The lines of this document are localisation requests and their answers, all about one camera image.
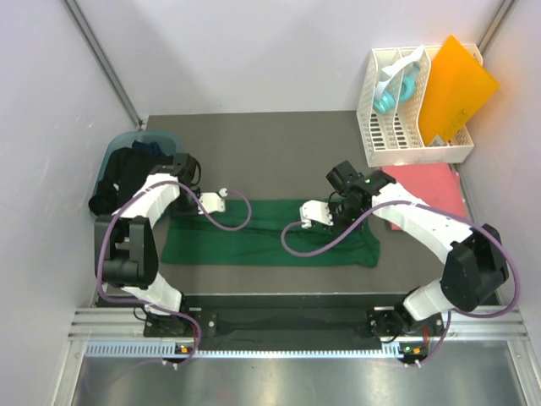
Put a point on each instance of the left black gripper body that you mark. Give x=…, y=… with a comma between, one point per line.
x=184, y=205

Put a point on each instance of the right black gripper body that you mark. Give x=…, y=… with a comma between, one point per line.
x=343, y=214

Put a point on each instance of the green t shirt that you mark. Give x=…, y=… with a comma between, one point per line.
x=193, y=240

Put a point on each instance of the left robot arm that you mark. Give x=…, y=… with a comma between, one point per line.
x=126, y=255

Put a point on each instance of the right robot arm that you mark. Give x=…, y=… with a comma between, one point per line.
x=474, y=267

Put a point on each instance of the blue plastic basket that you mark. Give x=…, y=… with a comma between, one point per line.
x=169, y=143

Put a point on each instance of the navy blue garment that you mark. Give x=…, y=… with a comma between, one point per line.
x=151, y=149

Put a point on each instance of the black t shirt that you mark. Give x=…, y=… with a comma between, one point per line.
x=125, y=173

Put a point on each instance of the white perforated file organizer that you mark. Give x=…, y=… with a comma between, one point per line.
x=393, y=138

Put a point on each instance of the pink folded t shirt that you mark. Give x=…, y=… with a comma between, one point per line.
x=436, y=184

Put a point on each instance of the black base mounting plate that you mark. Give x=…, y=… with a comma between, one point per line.
x=302, y=321

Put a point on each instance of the orange plastic folder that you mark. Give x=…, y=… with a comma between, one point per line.
x=458, y=86

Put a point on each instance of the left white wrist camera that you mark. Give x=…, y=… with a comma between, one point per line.
x=213, y=202

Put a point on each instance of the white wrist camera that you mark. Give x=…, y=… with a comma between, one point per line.
x=315, y=211
x=213, y=202

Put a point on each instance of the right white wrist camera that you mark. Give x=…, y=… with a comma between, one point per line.
x=315, y=211

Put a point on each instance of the grey slotted cable duct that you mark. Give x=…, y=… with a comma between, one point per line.
x=172, y=350

